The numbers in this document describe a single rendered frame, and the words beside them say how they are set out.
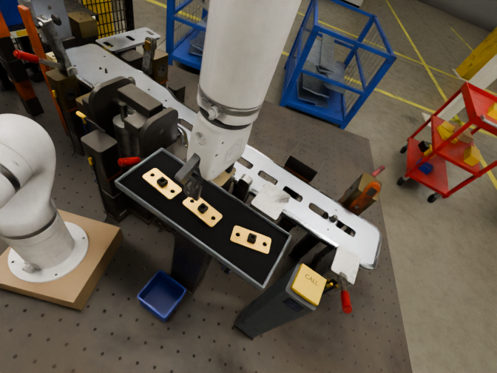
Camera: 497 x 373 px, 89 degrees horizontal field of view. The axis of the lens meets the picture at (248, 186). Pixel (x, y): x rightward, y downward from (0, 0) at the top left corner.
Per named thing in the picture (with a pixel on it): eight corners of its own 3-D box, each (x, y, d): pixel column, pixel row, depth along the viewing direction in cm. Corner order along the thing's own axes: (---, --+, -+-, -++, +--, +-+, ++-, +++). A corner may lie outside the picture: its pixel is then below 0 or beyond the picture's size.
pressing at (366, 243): (384, 226, 89) (387, 224, 88) (372, 279, 75) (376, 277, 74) (95, 43, 107) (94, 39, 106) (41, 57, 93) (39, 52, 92)
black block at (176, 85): (186, 133, 131) (191, 83, 109) (172, 143, 125) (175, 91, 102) (177, 128, 132) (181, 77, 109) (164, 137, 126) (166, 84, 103)
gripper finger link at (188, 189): (190, 186, 36) (186, 210, 42) (205, 175, 38) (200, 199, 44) (174, 174, 37) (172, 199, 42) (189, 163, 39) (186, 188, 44)
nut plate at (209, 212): (222, 216, 54) (224, 213, 53) (211, 228, 52) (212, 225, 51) (194, 193, 55) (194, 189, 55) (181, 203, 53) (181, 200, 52)
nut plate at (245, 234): (271, 238, 54) (273, 236, 53) (268, 254, 52) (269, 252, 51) (234, 225, 53) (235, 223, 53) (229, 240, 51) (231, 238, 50)
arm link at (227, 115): (236, 121, 28) (230, 140, 30) (275, 95, 34) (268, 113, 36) (181, 81, 30) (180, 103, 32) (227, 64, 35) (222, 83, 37)
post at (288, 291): (262, 319, 87) (327, 281, 54) (251, 340, 83) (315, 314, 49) (244, 306, 88) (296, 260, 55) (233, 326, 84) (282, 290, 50)
